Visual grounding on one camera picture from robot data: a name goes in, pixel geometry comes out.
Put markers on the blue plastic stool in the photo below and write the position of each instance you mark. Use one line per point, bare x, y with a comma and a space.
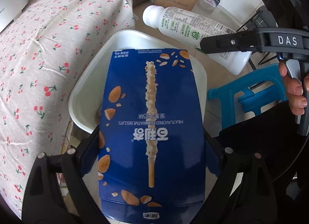
250, 101

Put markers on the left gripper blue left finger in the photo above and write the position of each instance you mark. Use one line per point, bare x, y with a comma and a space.
88, 152

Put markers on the white yogurt drink bottle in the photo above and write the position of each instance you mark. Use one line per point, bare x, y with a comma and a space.
190, 28

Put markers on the blue biscuit stick box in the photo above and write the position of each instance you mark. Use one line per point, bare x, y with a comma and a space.
152, 155

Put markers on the person's right hand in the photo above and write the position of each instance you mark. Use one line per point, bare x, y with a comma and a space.
294, 91

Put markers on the white plastic trash bin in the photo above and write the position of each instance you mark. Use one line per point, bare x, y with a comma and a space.
88, 93

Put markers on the cherry print tablecloth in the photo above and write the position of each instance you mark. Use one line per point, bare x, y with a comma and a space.
43, 54

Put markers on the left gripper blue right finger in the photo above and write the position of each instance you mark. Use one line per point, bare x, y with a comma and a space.
212, 154

